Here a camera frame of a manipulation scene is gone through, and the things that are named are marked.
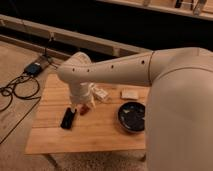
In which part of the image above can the white remote control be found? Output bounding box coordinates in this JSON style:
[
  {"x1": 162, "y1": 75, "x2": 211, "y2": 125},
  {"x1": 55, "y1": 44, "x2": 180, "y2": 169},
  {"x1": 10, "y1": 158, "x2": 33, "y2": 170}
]
[{"x1": 90, "y1": 83, "x2": 109, "y2": 102}]

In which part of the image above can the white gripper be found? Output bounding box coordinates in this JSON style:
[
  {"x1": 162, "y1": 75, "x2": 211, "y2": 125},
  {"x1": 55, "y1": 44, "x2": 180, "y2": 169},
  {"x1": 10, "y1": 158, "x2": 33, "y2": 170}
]
[{"x1": 70, "y1": 88, "x2": 94, "y2": 109}]

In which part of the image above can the wooden table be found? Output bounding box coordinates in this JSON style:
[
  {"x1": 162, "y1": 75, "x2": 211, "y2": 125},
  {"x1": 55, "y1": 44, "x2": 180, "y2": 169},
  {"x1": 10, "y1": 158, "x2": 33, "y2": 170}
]
[{"x1": 25, "y1": 74, "x2": 149, "y2": 154}]

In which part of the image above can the black power adapter box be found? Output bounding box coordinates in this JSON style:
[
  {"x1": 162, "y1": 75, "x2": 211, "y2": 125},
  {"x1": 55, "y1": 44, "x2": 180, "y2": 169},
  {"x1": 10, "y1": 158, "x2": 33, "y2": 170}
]
[{"x1": 24, "y1": 63, "x2": 42, "y2": 76}]

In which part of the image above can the black phone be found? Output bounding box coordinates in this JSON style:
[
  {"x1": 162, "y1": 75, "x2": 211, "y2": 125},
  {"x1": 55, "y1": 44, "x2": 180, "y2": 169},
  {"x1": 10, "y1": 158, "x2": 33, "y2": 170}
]
[{"x1": 60, "y1": 108, "x2": 77, "y2": 129}]

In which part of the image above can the white rectangular block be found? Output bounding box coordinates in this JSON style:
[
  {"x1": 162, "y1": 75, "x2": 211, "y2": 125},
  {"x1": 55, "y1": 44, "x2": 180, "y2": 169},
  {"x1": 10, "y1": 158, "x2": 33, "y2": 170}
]
[{"x1": 121, "y1": 89, "x2": 139, "y2": 100}]

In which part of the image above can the dark ceramic bowl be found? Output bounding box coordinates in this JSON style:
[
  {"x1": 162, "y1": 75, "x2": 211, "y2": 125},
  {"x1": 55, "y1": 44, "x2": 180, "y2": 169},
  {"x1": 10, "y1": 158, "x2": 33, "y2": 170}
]
[{"x1": 117, "y1": 102, "x2": 145, "y2": 133}]

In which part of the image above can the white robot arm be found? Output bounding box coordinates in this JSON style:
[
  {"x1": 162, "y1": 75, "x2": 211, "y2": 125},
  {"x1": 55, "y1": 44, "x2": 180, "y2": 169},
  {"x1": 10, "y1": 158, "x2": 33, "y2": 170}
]
[{"x1": 57, "y1": 47, "x2": 213, "y2": 171}]

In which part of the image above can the brown oblong object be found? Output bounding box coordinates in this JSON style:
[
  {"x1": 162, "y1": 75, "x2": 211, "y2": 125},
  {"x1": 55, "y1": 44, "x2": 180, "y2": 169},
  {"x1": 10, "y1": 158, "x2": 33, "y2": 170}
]
[{"x1": 80, "y1": 105, "x2": 90, "y2": 115}]

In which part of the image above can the black cable on floor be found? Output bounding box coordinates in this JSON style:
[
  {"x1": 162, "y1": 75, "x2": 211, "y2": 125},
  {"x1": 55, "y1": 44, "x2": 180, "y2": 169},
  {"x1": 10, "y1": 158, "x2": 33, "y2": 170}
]
[{"x1": 0, "y1": 73, "x2": 43, "y2": 145}]

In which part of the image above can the long wooden rail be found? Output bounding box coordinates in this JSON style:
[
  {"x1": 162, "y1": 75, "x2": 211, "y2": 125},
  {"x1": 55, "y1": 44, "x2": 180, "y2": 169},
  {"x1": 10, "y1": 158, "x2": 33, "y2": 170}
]
[{"x1": 0, "y1": 14, "x2": 149, "y2": 57}]

